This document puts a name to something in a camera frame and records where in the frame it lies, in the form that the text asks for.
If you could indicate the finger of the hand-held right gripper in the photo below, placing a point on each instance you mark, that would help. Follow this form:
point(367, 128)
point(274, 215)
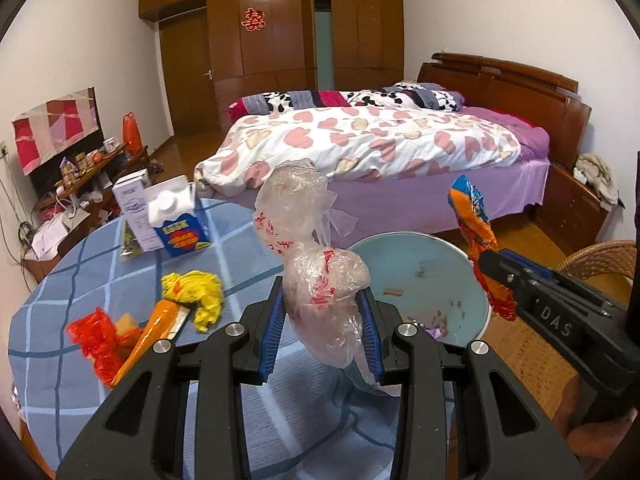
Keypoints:
point(500, 270)
point(525, 263)

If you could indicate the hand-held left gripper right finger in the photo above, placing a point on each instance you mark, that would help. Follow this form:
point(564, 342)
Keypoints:
point(372, 340)

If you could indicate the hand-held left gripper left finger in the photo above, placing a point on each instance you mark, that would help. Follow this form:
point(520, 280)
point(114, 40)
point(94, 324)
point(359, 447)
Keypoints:
point(270, 335)

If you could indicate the orange and blue snack wrapper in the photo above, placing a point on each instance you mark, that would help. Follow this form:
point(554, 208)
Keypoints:
point(472, 220)

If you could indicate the clear red-printed plastic bag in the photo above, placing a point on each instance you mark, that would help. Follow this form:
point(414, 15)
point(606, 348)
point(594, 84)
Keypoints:
point(310, 280)

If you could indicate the light blue trash bin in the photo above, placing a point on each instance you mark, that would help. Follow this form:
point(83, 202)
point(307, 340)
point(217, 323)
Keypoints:
point(425, 265)

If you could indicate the yellow plastic bag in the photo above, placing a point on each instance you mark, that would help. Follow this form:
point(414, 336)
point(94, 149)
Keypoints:
point(195, 295)

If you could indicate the orange snack packet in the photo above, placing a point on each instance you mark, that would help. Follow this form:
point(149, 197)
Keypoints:
point(155, 330)

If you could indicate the red plastic bag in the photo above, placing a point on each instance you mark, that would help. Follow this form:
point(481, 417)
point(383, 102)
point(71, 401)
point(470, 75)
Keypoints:
point(92, 342)

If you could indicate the person's right hand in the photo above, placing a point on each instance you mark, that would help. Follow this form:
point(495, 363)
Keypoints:
point(600, 440)

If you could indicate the wooden nightstand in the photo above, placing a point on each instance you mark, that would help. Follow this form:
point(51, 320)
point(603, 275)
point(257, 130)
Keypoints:
point(565, 210)

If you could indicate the wicker chair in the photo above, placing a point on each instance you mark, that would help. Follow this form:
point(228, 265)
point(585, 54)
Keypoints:
point(595, 260)

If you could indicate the purple bed sheet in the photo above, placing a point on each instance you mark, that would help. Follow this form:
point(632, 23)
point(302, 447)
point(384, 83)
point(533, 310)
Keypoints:
point(425, 205)

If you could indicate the beige cloth pile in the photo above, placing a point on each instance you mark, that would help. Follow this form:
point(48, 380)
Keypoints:
point(597, 175)

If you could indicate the blue and white milk carton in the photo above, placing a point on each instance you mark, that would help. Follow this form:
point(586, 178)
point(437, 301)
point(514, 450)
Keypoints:
point(180, 237)

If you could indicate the green yellow snack packet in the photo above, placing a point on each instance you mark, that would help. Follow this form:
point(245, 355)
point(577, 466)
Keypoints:
point(129, 250)

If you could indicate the heart print quilt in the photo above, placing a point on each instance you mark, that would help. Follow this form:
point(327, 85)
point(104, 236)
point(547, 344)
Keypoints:
point(350, 145)

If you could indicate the wooden television stand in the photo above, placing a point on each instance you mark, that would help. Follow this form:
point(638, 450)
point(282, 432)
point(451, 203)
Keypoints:
point(135, 157)

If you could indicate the orange plastic bag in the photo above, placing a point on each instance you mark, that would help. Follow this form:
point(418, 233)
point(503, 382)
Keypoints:
point(131, 135)

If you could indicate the white papers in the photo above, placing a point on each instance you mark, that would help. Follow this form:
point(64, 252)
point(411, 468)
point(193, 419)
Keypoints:
point(47, 235)

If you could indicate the white mug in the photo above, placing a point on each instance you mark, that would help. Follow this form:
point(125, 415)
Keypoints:
point(111, 146)

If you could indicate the wooden door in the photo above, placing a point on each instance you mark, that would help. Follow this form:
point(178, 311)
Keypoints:
point(187, 75)

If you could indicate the black television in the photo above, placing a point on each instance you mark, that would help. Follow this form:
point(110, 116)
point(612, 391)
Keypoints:
point(45, 180)

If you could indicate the wooden wardrobe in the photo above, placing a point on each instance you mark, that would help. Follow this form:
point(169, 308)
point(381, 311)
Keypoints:
point(280, 35)

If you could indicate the television with red cloth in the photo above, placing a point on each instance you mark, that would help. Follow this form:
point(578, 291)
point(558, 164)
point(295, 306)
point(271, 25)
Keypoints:
point(50, 130)

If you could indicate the red paper decoration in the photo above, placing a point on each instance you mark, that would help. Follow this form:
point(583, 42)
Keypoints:
point(252, 19)

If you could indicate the wooden bed frame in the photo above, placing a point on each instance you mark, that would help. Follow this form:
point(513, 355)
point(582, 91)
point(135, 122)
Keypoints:
point(500, 80)

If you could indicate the wall socket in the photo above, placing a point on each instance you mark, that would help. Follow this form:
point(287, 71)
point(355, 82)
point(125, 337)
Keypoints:
point(4, 150)

